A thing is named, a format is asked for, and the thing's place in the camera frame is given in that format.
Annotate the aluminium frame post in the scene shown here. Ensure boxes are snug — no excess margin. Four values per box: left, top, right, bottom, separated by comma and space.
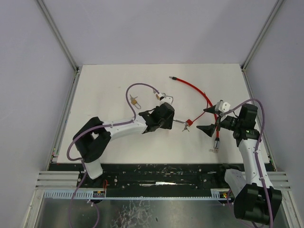
240, 0, 285, 71
35, 0, 79, 72

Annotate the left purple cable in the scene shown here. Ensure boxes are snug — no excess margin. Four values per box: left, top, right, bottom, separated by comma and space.
66, 83, 162, 228

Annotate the right aluminium frame post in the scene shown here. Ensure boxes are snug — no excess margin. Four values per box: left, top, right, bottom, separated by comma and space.
240, 0, 285, 71

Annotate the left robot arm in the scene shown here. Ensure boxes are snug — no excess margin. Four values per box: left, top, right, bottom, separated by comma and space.
68, 102, 175, 180

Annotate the left aluminium frame post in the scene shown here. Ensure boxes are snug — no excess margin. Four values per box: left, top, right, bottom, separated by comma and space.
35, 0, 79, 72

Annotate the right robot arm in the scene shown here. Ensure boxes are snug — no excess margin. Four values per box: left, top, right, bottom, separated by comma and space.
197, 100, 282, 227

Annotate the red cable lock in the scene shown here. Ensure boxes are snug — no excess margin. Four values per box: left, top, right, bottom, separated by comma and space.
169, 76, 220, 152

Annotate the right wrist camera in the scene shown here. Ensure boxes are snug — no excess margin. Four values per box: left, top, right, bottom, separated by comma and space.
215, 100, 231, 115

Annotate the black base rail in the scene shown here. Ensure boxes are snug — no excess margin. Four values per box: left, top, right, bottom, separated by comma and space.
76, 162, 245, 198

